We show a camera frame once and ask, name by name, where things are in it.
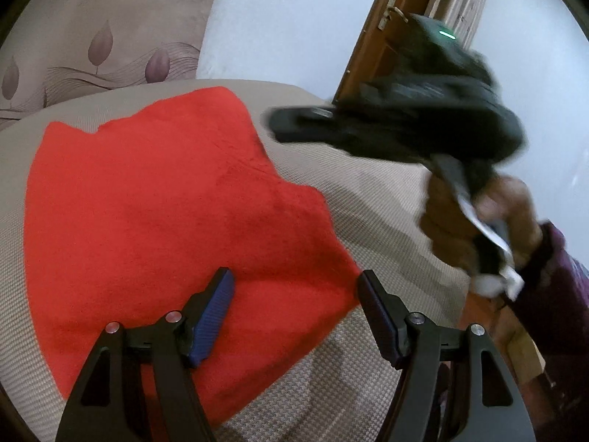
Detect red garment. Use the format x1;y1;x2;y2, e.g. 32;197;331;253
23;87;362;442

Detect brass door handle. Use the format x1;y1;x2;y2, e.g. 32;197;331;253
378;0;409;32

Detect brown cardboard box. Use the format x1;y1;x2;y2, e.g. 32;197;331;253
506;306;546;384

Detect person's right forearm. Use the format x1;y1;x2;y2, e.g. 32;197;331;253
504;221;589;337

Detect leaf print padded headboard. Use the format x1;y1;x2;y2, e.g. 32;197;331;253
0;0;228;132

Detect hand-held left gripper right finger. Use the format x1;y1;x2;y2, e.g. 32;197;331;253
358;271;537;442

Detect brown wooden door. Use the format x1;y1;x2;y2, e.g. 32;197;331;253
334;0;492;108

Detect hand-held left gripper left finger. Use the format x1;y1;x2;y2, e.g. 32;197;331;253
55;267;236;442

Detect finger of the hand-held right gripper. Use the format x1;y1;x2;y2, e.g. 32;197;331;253
267;106;351;146

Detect person's right hand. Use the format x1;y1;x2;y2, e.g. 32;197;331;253
418;172;544;273

